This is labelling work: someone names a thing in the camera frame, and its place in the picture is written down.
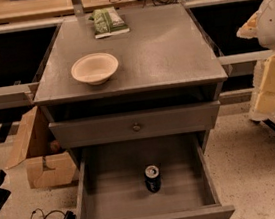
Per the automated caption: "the dark blue pepsi can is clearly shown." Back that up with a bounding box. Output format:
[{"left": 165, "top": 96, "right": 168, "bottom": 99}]
[{"left": 144, "top": 165, "right": 162, "bottom": 193}]

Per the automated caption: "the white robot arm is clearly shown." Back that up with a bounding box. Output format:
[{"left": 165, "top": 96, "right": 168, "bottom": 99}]
[{"left": 236, "top": 0, "right": 275, "bottom": 121}]

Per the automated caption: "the grey drawer cabinet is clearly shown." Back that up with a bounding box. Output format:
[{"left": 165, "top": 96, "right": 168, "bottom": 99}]
[{"left": 22, "top": 0, "right": 238, "bottom": 172}]

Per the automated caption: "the closed grey top drawer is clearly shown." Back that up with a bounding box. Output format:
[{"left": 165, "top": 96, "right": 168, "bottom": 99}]
[{"left": 49, "top": 101, "right": 220, "bottom": 149}]

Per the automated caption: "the open grey middle drawer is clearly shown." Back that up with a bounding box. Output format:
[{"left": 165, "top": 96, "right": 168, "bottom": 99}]
[{"left": 76, "top": 133, "right": 235, "bottom": 219}]

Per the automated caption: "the green chip bag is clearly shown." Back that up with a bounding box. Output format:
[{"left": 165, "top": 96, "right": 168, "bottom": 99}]
[{"left": 90, "top": 7, "right": 130, "bottom": 39}]

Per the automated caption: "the white paper bowl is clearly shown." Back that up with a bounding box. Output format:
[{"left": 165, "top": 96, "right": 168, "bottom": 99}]
[{"left": 71, "top": 53, "right": 119, "bottom": 85}]

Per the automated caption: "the brown cardboard box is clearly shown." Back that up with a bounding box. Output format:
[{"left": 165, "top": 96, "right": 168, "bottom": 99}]
[{"left": 6, "top": 107, "right": 77, "bottom": 189}]

